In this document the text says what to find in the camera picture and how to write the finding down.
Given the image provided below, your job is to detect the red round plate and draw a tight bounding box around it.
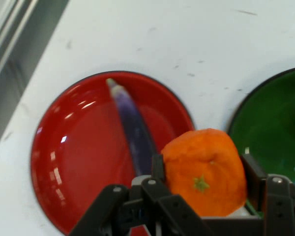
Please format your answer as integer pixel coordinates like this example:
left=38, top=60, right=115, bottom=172
left=30, top=70, right=196, bottom=236

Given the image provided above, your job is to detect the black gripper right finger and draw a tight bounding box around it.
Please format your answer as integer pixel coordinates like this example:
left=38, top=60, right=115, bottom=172
left=239, top=152, right=295, bottom=236

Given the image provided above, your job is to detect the aluminium window rail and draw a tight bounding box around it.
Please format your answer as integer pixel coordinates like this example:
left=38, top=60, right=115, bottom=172
left=0, top=0, right=70, bottom=158

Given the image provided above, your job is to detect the orange toy tangerine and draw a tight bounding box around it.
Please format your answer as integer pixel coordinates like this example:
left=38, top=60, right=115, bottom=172
left=160, top=128, right=248, bottom=217

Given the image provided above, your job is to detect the green round plate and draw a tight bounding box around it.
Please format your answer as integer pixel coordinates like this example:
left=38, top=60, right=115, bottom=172
left=227, top=65, right=295, bottom=220

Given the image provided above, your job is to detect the purple toy eggplant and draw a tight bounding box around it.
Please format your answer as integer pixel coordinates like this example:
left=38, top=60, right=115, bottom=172
left=106, top=78, right=158, bottom=177

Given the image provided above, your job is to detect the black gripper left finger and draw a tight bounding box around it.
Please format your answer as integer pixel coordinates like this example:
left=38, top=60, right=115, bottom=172
left=68, top=153, right=213, bottom=236

